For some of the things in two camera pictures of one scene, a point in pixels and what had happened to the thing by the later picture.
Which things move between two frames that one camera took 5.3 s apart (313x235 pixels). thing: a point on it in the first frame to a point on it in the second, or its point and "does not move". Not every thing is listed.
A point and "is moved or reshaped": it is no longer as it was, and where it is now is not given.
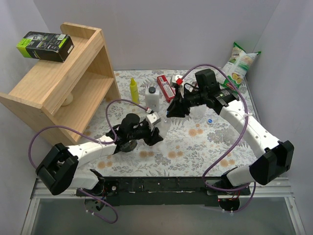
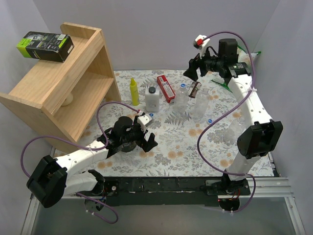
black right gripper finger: (177, 109) to (191, 72)
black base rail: (159, 191) does not move
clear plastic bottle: (165, 124) is moved or reshaped
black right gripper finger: (178, 99) to (195, 61)
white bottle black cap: (152, 98) does not move
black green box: (46, 45) does not move
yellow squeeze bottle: (134, 91) does not move
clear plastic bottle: (230, 136) does not move
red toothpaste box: (166, 88) does not move
